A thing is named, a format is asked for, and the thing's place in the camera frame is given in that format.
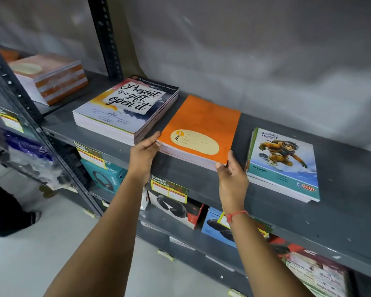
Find person's left hand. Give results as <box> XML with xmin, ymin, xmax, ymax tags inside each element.
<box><xmin>128</xmin><ymin>131</ymin><xmax>163</xmax><ymax>183</ymax></box>

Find person's right hand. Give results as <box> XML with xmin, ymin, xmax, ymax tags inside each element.
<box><xmin>216</xmin><ymin>150</ymin><xmax>250</xmax><ymax>216</ymax></box>

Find stack of plain orange notebooks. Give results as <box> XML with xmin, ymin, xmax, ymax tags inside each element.
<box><xmin>156</xmin><ymin>95</ymin><xmax>241</xmax><ymax>172</ymax></box>

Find person's right forearm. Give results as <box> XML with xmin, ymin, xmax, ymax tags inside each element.
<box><xmin>224</xmin><ymin>211</ymin><xmax>316</xmax><ymax>297</ymax></box>

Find person's left forearm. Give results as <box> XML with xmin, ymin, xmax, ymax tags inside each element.
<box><xmin>43</xmin><ymin>171</ymin><xmax>156</xmax><ymax>297</ymax></box>

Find yellow green price label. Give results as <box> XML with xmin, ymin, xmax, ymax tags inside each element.
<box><xmin>74</xmin><ymin>141</ymin><xmax>108</xmax><ymax>170</ymax></box>
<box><xmin>150</xmin><ymin>175</ymin><xmax>189</xmax><ymax>204</ymax></box>
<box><xmin>0</xmin><ymin>109</ymin><xmax>24</xmax><ymax>133</ymax></box>
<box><xmin>217</xmin><ymin>211</ymin><xmax>232</xmax><ymax>230</ymax></box>

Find stack of lettering-print notebooks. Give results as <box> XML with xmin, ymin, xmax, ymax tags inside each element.
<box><xmin>72</xmin><ymin>75</ymin><xmax>180</xmax><ymax>146</ymax></box>

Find blue headphone box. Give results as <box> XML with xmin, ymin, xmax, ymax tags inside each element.
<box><xmin>201</xmin><ymin>207</ymin><xmax>237</xmax><ymax>249</ymax></box>

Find black red headphone box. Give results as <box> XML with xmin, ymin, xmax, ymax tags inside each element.
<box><xmin>147</xmin><ymin>189</ymin><xmax>205</xmax><ymax>230</ymax></box>

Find teal headphone box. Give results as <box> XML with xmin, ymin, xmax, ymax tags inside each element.
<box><xmin>81</xmin><ymin>159</ymin><xmax>128</xmax><ymax>194</ymax></box>

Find stack of snowboarder-print notebooks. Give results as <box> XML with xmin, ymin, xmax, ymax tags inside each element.
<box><xmin>245</xmin><ymin>127</ymin><xmax>321</xmax><ymax>203</ymax></box>

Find clear plastic bags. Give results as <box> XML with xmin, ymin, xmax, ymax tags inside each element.
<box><xmin>5</xmin><ymin>132</ymin><xmax>65</xmax><ymax>190</ymax></box>

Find stack of marbled orange notebooks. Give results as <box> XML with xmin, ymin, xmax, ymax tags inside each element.
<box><xmin>8</xmin><ymin>53</ymin><xmax>89</xmax><ymax>106</ymax></box>

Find maroon box with white label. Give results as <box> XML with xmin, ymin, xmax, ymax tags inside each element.
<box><xmin>284</xmin><ymin>244</ymin><xmax>350</xmax><ymax>297</ymax></box>

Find dark grey metal shelf rack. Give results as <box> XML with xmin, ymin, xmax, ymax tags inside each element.
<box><xmin>0</xmin><ymin>37</ymin><xmax>104</xmax><ymax>217</ymax></box>

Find red thread bracelet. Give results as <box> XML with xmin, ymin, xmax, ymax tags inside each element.
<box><xmin>226</xmin><ymin>210</ymin><xmax>250</xmax><ymax>223</ymax></box>

